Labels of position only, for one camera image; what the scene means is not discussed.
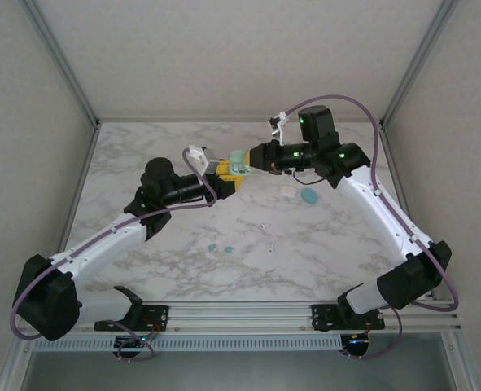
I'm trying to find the mint green earbud case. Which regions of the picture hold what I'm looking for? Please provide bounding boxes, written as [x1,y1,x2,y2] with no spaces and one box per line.
[226,149,254,178]

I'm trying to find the black controller circuit board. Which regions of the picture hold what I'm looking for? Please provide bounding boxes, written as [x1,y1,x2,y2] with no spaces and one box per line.
[113,334,156,359]
[340,332,372,359]

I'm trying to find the thin black gripper wire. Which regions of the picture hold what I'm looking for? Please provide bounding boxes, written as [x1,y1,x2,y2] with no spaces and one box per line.
[291,169,327,187]

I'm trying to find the aluminium table end rail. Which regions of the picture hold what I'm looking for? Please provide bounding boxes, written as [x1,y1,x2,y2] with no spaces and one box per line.
[96,116,384,124]

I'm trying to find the aluminium table side rail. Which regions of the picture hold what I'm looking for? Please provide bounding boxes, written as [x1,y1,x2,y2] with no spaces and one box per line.
[378,121,439,301]
[56,121,102,256]

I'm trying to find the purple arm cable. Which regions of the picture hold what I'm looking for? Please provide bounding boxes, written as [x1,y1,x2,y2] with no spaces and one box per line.
[282,94,460,362]
[11,148,219,363]

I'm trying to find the aluminium frame post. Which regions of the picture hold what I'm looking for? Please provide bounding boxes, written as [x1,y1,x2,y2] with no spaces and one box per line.
[379,0,461,130]
[20,0,102,128]

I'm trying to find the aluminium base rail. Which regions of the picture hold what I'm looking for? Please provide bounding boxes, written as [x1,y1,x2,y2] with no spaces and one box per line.
[18,300,461,336]

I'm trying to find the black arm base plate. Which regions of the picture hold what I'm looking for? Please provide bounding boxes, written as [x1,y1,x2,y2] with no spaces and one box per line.
[94,304,171,332]
[311,303,387,332]

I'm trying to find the grey slotted cable duct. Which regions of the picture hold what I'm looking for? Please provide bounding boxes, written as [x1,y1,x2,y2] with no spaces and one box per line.
[32,335,343,352]

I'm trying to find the aluminium lower frame leg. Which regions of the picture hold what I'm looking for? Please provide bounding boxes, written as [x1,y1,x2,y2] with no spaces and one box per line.
[0,337,36,391]
[441,333,475,391]

